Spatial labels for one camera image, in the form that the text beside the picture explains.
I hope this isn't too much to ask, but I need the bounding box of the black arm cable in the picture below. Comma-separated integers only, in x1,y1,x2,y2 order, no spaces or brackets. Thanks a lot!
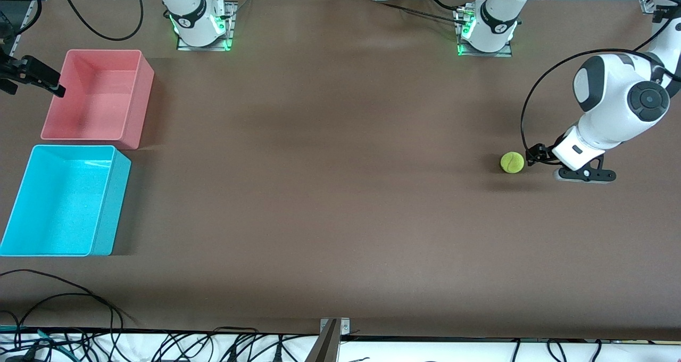
0,0,145,46
520,0,681,151

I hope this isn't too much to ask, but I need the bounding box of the black base cable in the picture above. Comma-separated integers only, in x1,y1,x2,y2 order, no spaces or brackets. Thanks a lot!
423,0,471,12
380,3,469,24

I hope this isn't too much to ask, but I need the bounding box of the long black loose cable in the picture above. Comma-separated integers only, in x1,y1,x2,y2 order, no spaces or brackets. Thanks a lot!
0,293,124,347
0,269,140,328

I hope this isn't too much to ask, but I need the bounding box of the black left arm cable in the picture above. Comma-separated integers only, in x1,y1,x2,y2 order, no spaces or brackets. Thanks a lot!
520,0,681,151

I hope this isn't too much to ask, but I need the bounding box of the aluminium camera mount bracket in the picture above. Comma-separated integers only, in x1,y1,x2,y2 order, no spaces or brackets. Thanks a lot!
306,318,351,362

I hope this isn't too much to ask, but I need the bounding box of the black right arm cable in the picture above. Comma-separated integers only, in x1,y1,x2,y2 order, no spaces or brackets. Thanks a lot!
0,0,145,46

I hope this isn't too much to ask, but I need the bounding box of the blue plastic bin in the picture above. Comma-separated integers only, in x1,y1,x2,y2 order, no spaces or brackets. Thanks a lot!
0,145,132,257

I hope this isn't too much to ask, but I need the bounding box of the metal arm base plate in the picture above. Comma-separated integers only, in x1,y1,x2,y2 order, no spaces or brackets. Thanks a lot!
455,8,513,58
177,1,235,51

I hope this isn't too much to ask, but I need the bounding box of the teal cable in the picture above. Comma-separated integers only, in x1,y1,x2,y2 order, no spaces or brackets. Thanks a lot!
0,326,67,347

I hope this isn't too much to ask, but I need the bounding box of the yellow-green tennis ball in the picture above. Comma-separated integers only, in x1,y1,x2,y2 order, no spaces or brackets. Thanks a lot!
501,152,525,174

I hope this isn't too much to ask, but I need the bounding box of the pink plastic bin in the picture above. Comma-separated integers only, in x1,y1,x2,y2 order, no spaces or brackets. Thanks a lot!
41,50,155,150

